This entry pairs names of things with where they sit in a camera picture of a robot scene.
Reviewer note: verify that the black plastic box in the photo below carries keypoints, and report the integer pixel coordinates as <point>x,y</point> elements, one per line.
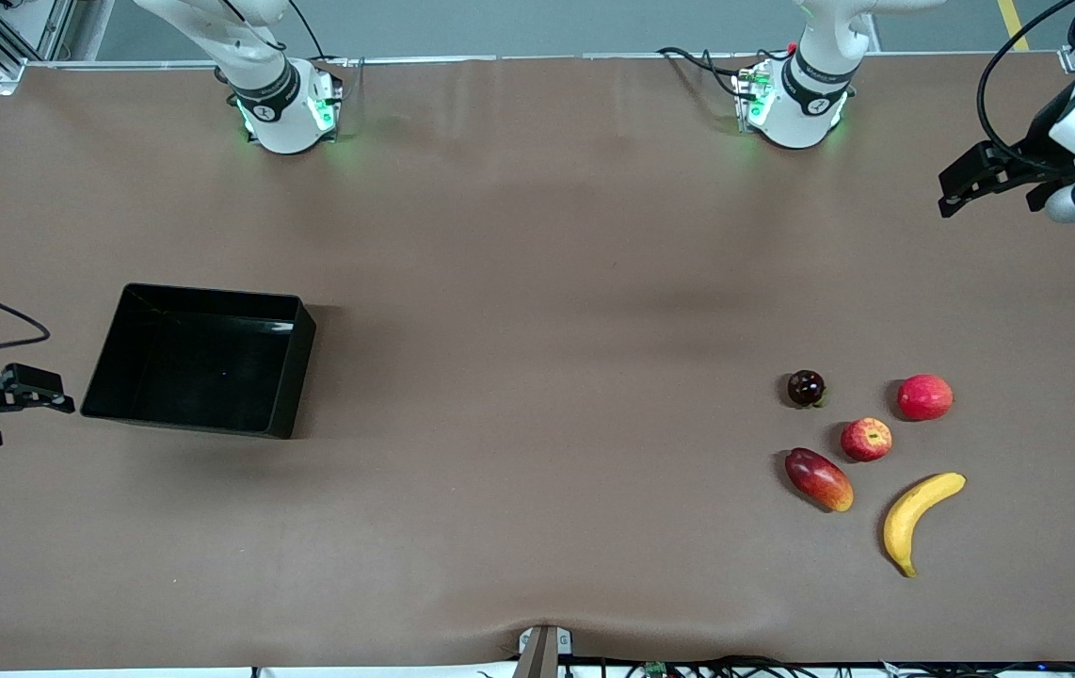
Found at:
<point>199,377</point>

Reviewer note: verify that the small red yellow apple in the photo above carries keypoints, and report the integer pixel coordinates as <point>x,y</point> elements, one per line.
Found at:
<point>867,440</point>

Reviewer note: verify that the yellow banana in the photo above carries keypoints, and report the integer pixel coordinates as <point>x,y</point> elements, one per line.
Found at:
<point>905,518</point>

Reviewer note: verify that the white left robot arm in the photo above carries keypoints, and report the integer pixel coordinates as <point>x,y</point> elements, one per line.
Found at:
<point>810,104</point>

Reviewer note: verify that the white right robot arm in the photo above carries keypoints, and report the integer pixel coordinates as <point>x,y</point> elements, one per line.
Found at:
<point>274,104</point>

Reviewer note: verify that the yellow floor tape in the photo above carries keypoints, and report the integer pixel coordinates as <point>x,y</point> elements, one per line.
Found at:
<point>1010,24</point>

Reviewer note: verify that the round red peach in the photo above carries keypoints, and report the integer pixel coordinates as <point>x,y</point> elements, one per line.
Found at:
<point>925,397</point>

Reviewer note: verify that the dark purple plum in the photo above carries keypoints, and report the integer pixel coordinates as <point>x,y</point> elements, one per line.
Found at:
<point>806,388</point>

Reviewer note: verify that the red yellow mango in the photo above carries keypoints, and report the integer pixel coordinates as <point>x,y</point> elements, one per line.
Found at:
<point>820,480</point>

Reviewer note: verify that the brown table mat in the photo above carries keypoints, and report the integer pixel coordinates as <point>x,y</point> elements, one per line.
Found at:
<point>500,518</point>

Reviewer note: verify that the small green circuit board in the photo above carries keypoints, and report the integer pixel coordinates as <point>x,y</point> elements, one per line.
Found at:
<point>655,669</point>

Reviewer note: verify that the silver table edge rail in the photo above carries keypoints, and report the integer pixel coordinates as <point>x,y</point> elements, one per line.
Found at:
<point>547,56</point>

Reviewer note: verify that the brown camera mount bracket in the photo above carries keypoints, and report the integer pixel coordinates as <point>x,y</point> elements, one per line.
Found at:
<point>542,650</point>

